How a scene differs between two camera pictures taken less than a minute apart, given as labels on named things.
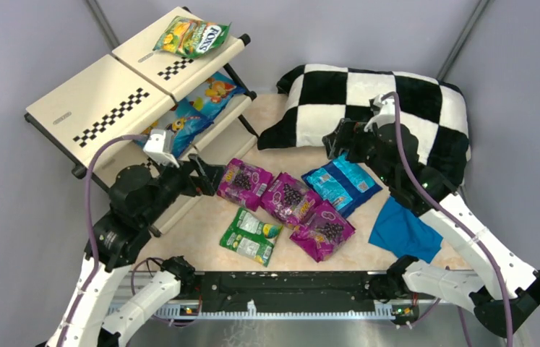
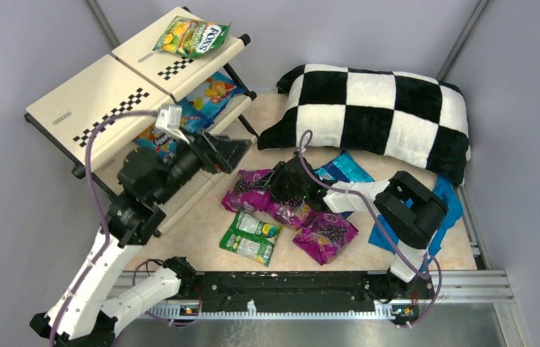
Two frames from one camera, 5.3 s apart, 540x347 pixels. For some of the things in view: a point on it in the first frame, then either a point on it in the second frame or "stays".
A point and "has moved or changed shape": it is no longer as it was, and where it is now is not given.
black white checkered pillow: [313, 99] stays
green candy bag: [249, 236] stays
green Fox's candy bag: [190, 37] stays
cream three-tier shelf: [169, 88] stays
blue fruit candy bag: [207, 100] stays
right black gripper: [346, 139] → [284, 179]
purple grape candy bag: [324, 232] stays
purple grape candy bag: [243, 183] has moved or changed shape
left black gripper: [197, 173] → [207, 150]
